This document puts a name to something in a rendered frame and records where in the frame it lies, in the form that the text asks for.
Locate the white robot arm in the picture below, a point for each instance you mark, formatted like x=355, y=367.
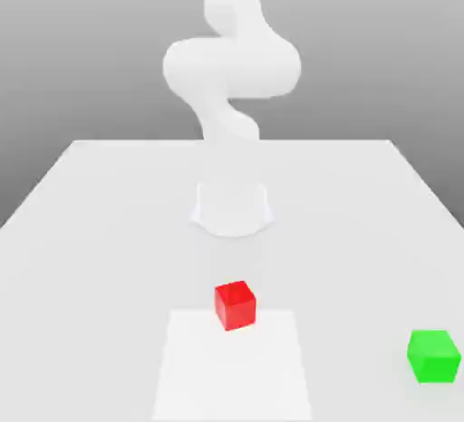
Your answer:
x=232, y=67

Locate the small red cube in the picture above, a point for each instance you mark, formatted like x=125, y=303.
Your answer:
x=235, y=306

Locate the small green cube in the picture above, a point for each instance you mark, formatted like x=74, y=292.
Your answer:
x=434, y=356

